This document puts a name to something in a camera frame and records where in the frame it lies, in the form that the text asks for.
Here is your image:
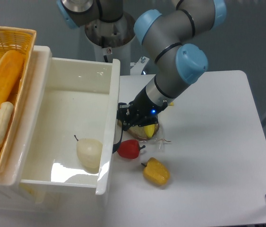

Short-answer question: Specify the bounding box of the white top drawer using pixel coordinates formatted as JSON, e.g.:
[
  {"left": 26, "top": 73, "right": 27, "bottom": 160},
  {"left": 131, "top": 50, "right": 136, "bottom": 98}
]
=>
[{"left": 20, "top": 58, "right": 120, "bottom": 195}]

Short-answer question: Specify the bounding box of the yellow banana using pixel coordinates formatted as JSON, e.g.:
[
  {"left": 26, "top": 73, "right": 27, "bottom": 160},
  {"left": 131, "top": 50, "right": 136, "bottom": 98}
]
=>
[{"left": 144, "top": 101, "right": 175, "bottom": 139}]

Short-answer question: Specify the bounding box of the cream small squash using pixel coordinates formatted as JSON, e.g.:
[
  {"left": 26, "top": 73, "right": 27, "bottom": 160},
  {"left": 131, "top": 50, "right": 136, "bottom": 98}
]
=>
[{"left": 0, "top": 102, "right": 14, "bottom": 148}]

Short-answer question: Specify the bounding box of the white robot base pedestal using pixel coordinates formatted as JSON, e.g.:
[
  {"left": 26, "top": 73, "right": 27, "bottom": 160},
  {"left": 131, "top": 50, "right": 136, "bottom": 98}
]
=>
[{"left": 85, "top": 12, "right": 149, "bottom": 76}]

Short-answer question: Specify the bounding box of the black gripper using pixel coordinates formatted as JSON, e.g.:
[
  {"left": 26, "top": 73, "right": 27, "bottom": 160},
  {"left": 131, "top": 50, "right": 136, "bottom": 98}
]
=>
[{"left": 117, "top": 88, "right": 168, "bottom": 131}]

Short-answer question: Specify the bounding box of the red bell pepper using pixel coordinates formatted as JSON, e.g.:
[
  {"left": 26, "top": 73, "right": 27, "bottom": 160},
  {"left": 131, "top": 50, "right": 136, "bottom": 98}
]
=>
[{"left": 117, "top": 140, "right": 146, "bottom": 159}]

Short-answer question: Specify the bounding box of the wrapped bread slice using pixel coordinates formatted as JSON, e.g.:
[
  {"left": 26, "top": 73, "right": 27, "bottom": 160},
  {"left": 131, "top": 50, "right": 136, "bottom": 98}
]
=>
[{"left": 117, "top": 122, "right": 172, "bottom": 147}]

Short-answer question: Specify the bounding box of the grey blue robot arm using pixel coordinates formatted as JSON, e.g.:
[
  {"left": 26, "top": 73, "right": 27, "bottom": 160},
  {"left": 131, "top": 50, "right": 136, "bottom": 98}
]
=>
[{"left": 57, "top": 0, "right": 227, "bottom": 131}]

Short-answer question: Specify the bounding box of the yellow wicker basket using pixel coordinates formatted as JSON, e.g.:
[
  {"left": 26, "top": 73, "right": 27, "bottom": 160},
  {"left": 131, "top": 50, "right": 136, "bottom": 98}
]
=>
[{"left": 0, "top": 26, "right": 36, "bottom": 170}]

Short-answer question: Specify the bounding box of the yellow bell pepper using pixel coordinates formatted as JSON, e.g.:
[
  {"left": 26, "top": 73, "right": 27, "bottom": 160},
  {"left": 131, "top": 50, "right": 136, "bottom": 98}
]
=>
[{"left": 141, "top": 157, "right": 170, "bottom": 186}]

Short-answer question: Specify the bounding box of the black drawer handle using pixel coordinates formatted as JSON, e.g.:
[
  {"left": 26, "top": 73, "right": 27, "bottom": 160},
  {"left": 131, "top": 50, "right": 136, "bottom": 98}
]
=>
[{"left": 112, "top": 111, "right": 124, "bottom": 154}]

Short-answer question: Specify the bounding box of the white pear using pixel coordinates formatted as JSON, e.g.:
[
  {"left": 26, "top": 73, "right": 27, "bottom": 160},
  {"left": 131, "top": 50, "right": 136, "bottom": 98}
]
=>
[{"left": 74, "top": 135, "right": 103, "bottom": 169}]

